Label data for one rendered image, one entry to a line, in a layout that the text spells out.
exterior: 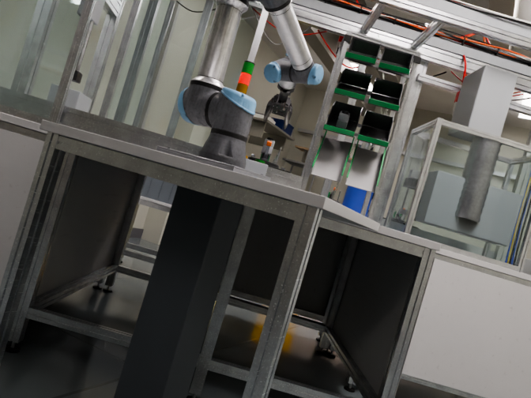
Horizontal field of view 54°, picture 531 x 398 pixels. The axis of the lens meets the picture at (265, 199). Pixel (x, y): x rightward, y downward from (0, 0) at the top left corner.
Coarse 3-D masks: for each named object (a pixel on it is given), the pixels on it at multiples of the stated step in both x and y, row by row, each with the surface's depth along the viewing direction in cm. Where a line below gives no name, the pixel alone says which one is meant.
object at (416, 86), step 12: (420, 72) 335; (420, 84) 335; (408, 108) 335; (408, 120) 335; (408, 132) 335; (396, 144) 334; (396, 156) 334; (396, 168) 334; (384, 180) 334; (384, 192) 334; (384, 204) 334
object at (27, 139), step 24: (0, 120) 201; (24, 120) 198; (0, 144) 197; (24, 144) 198; (0, 168) 197; (24, 168) 198; (0, 192) 197; (24, 192) 198; (0, 216) 197; (0, 240) 197; (0, 264) 197; (96, 288) 329
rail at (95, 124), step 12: (96, 120) 204; (108, 120) 205; (96, 132) 204; (108, 132) 204; (120, 132) 205; (132, 132) 206; (144, 132) 205; (144, 144) 205; (156, 144) 205; (168, 144) 206; (180, 144) 205; (192, 144) 206; (276, 180) 206; (288, 180) 207; (300, 180) 207
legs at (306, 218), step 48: (48, 144) 152; (48, 192) 153; (192, 192) 155; (240, 192) 127; (192, 240) 153; (288, 240) 120; (0, 288) 152; (192, 288) 151; (288, 288) 119; (0, 336) 151; (144, 336) 155; (192, 336) 157; (144, 384) 153
